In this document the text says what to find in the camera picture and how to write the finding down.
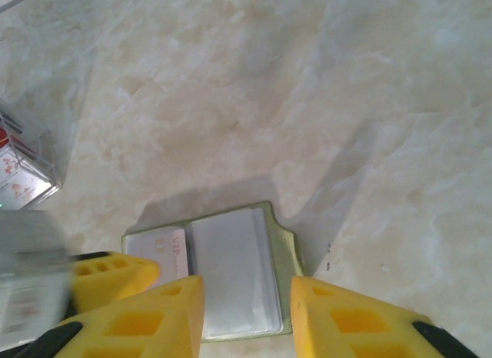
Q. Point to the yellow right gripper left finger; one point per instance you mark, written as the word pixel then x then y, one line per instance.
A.
pixel 180 315

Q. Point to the olive green card holder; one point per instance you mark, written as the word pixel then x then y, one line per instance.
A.
pixel 286 250

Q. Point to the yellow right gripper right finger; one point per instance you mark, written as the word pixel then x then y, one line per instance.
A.
pixel 307 327

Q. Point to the red card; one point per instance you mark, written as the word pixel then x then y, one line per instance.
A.
pixel 3 135

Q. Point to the white VIP card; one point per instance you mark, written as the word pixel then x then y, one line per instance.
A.
pixel 169 246

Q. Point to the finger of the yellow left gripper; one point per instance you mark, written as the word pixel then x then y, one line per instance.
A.
pixel 134 275

